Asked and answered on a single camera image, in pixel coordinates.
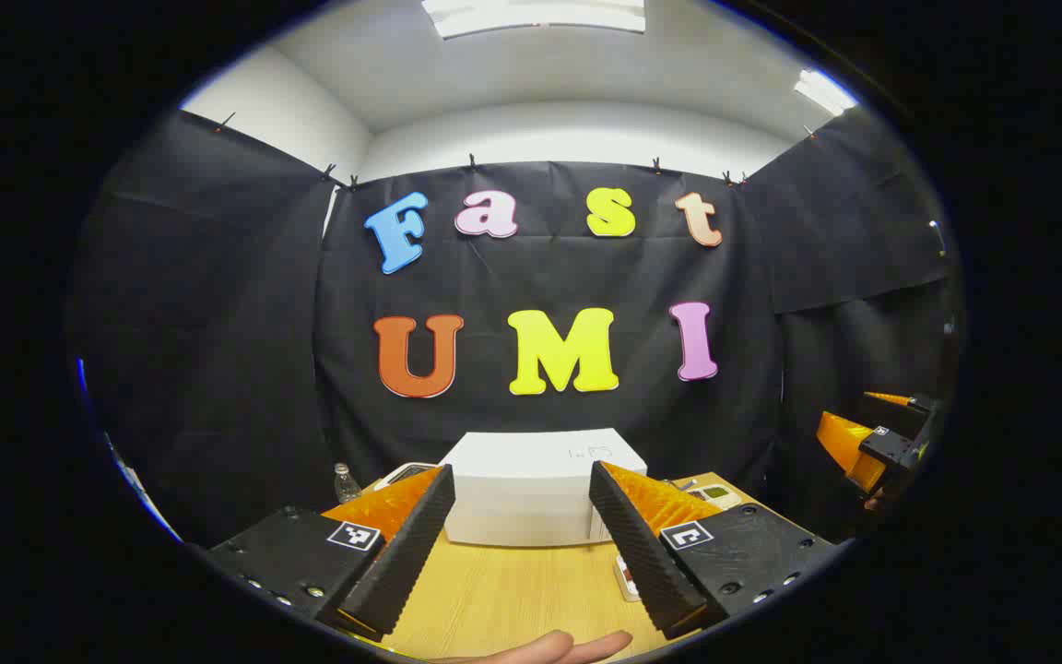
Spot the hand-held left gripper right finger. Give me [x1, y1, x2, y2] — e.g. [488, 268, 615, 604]
[588, 461, 838, 641]

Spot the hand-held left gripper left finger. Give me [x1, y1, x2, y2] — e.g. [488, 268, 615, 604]
[206, 464, 458, 639]

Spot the white microwave oven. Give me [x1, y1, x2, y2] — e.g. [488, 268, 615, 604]
[439, 431, 649, 548]

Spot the white rectangular dish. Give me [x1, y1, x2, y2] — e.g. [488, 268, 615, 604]
[614, 553, 644, 602]

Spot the white toaster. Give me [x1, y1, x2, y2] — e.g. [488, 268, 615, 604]
[372, 461, 444, 494]

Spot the black backdrop cloth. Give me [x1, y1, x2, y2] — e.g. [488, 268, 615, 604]
[70, 109, 961, 554]

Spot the ceiling light panel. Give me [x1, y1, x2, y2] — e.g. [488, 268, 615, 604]
[794, 69, 859, 117]
[420, 0, 647, 40]

